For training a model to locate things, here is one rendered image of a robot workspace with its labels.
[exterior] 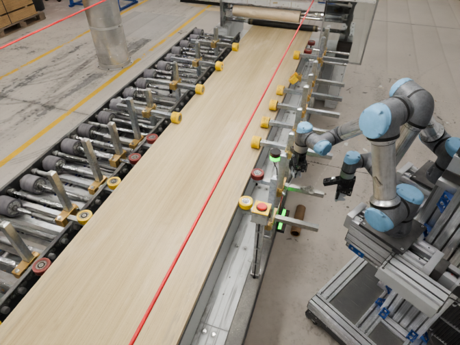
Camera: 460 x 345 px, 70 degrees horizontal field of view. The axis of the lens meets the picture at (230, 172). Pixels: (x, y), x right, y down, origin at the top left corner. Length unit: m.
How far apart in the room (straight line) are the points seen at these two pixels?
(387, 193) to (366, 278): 1.20
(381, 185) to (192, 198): 1.00
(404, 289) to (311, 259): 1.21
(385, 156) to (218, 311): 1.09
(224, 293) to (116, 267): 0.57
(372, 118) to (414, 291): 0.78
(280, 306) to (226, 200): 0.99
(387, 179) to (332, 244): 1.57
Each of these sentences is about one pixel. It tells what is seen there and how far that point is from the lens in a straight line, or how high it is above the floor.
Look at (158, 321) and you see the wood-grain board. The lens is 1.52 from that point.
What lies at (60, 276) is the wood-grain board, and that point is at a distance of 1.76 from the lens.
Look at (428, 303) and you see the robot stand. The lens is 1.69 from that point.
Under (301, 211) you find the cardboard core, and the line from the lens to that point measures 2.97.
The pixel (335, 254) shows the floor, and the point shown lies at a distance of 2.86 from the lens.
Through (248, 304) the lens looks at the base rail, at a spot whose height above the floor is 0.70.
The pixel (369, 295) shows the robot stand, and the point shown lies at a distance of 2.49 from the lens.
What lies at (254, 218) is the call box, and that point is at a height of 1.18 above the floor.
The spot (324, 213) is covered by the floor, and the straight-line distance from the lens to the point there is 3.12.
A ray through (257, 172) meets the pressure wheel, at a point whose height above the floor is 0.91.
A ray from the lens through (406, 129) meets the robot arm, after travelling 1.70.
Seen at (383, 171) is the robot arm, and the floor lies 1.42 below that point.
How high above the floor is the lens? 2.27
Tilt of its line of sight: 42 degrees down
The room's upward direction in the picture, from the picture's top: straight up
